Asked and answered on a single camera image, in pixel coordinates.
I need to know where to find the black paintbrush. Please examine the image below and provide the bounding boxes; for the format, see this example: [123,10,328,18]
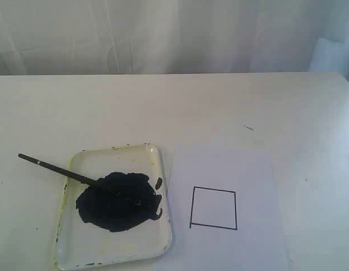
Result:
[17,153,152,211]

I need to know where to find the white paint tray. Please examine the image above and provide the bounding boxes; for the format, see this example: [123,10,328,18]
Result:
[52,143,172,270]

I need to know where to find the white paper with square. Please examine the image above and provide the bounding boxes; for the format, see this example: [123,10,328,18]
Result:
[154,146,289,270]

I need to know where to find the white backdrop curtain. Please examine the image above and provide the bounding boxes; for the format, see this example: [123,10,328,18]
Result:
[0,1,349,82]

